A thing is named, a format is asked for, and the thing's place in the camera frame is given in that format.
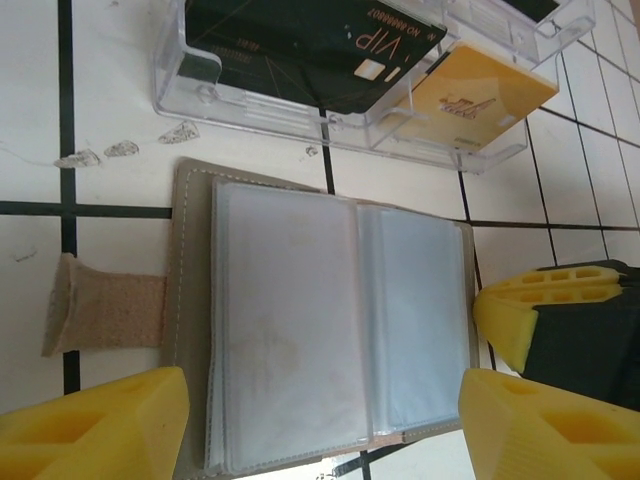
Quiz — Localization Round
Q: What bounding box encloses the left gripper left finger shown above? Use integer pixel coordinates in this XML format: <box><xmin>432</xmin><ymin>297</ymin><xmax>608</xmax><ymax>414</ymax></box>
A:
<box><xmin>0</xmin><ymin>366</ymin><xmax>192</xmax><ymax>480</ymax></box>

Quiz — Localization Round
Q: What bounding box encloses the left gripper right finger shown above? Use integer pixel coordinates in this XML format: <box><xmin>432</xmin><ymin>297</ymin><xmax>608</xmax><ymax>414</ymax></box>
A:
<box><xmin>458</xmin><ymin>368</ymin><xmax>640</xmax><ymax>480</ymax></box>

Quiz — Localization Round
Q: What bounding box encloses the gold VIP card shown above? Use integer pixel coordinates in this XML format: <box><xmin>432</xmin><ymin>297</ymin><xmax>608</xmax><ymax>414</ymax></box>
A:
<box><xmin>383</xmin><ymin>41</ymin><xmax>560</xmax><ymax>154</ymax></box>

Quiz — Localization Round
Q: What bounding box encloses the black VIP card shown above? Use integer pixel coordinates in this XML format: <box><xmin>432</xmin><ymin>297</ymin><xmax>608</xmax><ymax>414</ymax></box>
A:
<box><xmin>180</xmin><ymin>0</ymin><xmax>452</xmax><ymax>115</ymax></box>

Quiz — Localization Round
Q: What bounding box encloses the clear acrylic card stand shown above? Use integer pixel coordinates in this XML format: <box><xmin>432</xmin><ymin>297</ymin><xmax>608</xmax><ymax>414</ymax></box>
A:
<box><xmin>151</xmin><ymin>0</ymin><xmax>600</xmax><ymax>175</ymax></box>

